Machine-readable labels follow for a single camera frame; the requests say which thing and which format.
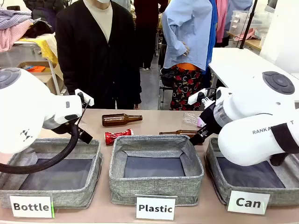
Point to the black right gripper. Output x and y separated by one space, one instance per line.
210 121

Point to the black folding chair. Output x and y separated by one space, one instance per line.
167 77

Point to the grey fabric basket bottle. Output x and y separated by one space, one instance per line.
46 198

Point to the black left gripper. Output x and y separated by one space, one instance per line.
85 137

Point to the white sign reading Plastic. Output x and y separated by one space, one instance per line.
155 208

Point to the clear crushed plastic bottle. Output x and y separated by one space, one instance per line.
190 119

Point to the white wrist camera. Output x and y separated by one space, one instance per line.
85 98
196 97

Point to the hanging pink garment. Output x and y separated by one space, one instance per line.
221 18

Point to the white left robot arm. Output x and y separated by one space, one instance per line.
23 105

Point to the grey fabric basket plastic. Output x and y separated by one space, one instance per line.
154 186

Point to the person in black cardigan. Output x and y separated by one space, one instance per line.
93 58

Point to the person in blue shirt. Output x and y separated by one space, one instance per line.
187 23

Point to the white sign reading Bottle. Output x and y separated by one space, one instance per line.
30 206

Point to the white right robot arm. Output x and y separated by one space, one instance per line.
247 140

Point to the large brown glass bottle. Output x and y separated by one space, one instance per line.
116 120

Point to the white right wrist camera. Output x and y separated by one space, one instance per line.
196 97

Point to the cardboard box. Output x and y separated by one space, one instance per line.
46 79

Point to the yellow cloth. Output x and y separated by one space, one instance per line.
50 46

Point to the black stand pole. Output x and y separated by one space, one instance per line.
248 23

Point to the blue shirt person's hand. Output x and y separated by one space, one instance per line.
185 50

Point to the white storage boxes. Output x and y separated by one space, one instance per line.
247 21

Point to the pink cloth pile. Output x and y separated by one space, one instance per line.
11 37

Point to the person in dark clothes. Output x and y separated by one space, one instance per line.
147 35

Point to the checked cloth pile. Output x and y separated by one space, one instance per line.
11 16

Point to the hanging bright blue garment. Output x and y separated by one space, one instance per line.
213 46

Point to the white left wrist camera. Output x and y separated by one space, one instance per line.
85 98

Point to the slim brown glass bottle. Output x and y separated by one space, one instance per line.
180 133

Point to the grey fabric basket can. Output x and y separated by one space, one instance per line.
245 184

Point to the crushed red drink can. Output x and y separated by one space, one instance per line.
114 137

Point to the white sign reading Can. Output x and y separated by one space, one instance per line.
248 202

